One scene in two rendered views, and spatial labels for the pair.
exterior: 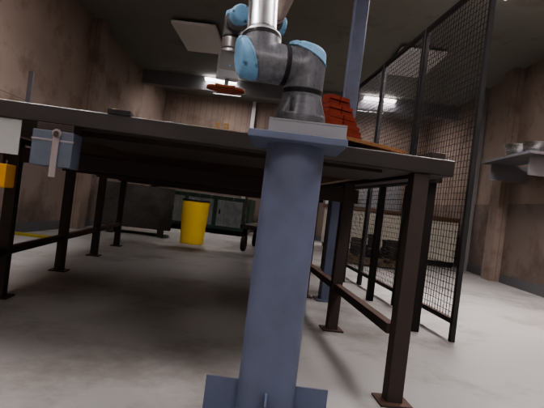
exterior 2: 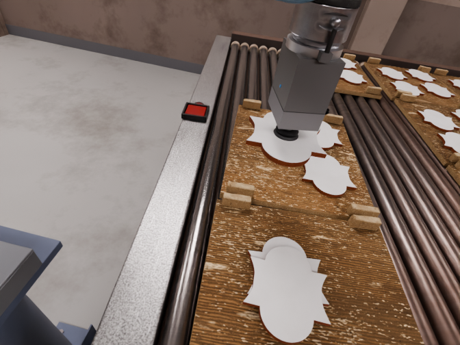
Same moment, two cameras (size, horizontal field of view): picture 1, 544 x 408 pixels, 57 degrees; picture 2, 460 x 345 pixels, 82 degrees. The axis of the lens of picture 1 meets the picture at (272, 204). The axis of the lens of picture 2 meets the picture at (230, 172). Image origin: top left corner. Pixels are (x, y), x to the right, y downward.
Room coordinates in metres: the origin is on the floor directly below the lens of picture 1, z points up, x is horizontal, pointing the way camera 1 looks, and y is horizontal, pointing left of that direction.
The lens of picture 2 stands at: (1.92, -0.16, 1.36)
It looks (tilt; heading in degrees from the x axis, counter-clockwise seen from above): 42 degrees down; 94
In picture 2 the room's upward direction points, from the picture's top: 10 degrees clockwise
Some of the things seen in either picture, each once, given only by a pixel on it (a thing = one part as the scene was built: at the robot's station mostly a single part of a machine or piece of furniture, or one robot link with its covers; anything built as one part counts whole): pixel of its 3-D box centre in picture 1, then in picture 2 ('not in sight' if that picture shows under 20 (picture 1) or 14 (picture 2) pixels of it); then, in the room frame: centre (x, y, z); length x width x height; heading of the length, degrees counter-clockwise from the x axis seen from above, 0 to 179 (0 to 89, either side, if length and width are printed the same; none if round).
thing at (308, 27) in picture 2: (231, 44); (322, 22); (1.98, 0.24, 1.28); 0.08 x 0.08 x 0.05
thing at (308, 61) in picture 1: (303, 67); not in sight; (1.46, -0.04, 1.08); 0.13 x 0.12 x 0.14; 106
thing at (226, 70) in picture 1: (228, 65); (310, 82); (1.99, 0.24, 1.21); 0.10 x 0.09 x 0.16; 15
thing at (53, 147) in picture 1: (55, 150); not in sight; (1.71, 0.76, 0.77); 0.14 x 0.11 x 0.18; 96
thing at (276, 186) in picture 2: not in sight; (294, 152); (2.05, 0.45, 0.93); 0.41 x 0.35 x 0.02; 93
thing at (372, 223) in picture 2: not in sight; (364, 222); (2.19, 0.23, 0.95); 0.06 x 0.02 x 0.03; 4
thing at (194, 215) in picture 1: (193, 221); not in sight; (7.12, 1.08, 0.31); 0.40 x 0.40 x 0.63
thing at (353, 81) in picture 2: not in sight; (330, 68); (2.22, 1.14, 0.94); 0.41 x 0.35 x 0.04; 96
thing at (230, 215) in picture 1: (208, 212); not in sight; (10.59, 1.32, 0.37); 1.85 x 1.69 x 0.74; 89
